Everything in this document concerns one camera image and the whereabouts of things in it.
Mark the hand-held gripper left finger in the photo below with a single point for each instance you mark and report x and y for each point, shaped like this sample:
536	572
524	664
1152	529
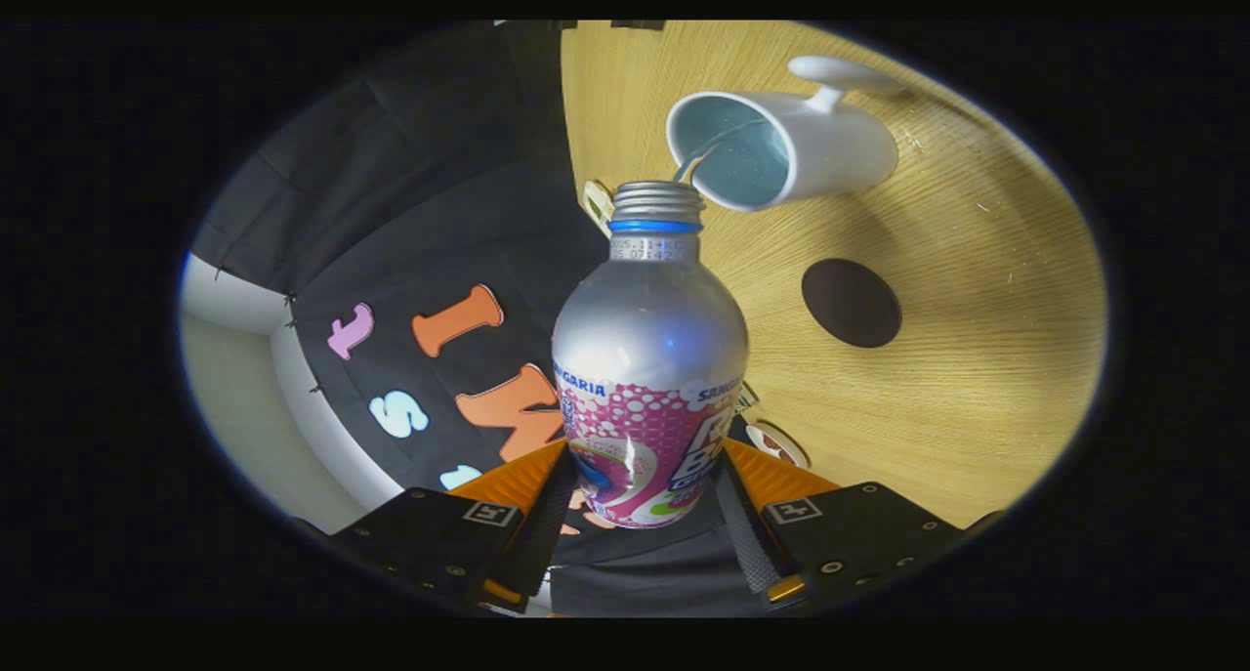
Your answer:
545	539

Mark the brown meat piece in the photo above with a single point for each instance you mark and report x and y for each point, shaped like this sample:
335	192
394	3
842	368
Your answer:
776	444

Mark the black table clamp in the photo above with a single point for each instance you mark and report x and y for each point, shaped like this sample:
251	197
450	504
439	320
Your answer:
637	24

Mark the wooden table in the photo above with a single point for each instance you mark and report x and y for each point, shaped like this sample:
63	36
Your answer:
977	358

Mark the white cup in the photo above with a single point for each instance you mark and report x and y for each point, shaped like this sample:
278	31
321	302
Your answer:
830	153

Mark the white oval plate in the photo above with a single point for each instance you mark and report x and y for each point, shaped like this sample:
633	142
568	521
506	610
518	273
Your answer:
793	456

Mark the silver juice bottle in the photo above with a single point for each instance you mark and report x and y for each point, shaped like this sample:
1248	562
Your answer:
649	339

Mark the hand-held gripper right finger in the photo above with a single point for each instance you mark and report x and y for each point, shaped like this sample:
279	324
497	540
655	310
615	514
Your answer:
750	544

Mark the small white divided tray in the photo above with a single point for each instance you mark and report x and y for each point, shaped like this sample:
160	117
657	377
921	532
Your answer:
598	207

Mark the round brown coaster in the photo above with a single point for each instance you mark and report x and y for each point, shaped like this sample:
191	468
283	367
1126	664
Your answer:
852	303

